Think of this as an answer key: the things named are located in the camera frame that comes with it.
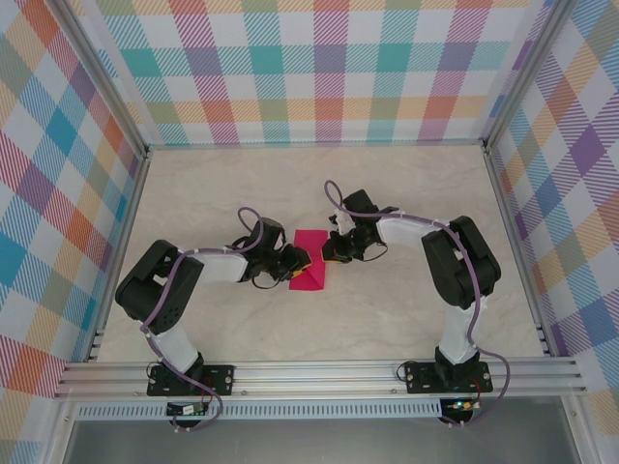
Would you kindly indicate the pink paper sheet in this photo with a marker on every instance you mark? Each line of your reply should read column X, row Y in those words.
column 309, row 241

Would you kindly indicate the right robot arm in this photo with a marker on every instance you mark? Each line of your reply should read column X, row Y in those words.
column 442, row 270

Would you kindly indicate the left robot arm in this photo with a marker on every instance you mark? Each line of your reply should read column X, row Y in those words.
column 135, row 285

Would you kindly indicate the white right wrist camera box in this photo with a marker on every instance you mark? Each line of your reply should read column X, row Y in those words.
column 343, row 223

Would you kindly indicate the aluminium rear frame rail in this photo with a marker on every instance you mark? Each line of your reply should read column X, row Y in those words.
column 314, row 144

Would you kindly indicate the long aluminium base rail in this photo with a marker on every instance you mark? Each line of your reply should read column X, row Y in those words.
column 314, row 377

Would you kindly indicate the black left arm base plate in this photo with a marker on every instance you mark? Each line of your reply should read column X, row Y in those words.
column 217, row 379

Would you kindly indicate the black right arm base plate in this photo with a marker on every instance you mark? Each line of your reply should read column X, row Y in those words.
column 421, row 377

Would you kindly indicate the aluminium side frame rail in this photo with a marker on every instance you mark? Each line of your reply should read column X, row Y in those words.
column 121, row 251
column 515, row 251

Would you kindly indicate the aluminium frame post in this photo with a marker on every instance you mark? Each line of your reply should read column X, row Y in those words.
column 527, row 72
column 97, row 72

